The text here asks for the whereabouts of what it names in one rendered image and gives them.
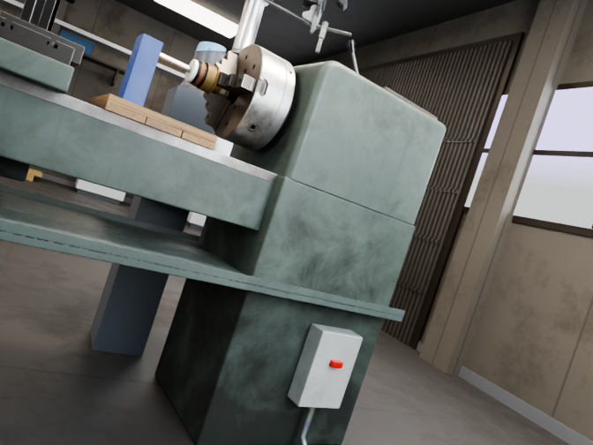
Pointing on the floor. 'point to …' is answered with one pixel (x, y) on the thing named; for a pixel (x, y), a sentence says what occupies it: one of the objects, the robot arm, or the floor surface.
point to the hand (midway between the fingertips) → (313, 30)
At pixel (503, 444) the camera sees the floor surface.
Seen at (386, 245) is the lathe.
